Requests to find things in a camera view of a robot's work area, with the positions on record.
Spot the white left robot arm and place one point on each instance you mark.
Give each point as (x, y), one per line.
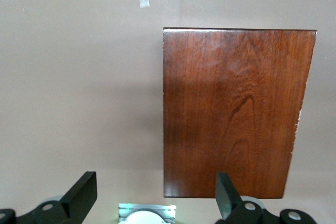
(145, 218)

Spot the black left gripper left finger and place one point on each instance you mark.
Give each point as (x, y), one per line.
(68, 205)

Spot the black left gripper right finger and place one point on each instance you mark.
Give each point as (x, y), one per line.
(244, 211)

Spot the small clear tape patch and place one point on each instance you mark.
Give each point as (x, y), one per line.
(144, 0)

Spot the dark brown wooden cabinet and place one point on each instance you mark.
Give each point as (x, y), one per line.
(231, 113)

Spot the aluminium arm base plate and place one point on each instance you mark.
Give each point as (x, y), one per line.
(123, 209)

